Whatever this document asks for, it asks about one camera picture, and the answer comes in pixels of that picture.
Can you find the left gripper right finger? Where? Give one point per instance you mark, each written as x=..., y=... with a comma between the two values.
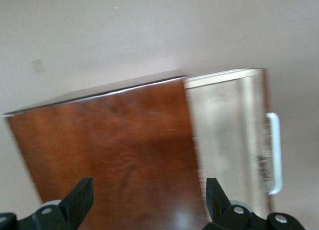
x=216, y=202

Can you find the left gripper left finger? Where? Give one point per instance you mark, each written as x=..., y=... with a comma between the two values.
x=77, y=202

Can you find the stainless steel appliance door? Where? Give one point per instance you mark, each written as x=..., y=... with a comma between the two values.
x=224, y=130

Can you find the dark wooden drawer cabinet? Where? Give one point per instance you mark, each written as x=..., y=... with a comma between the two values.
x=112, y=145

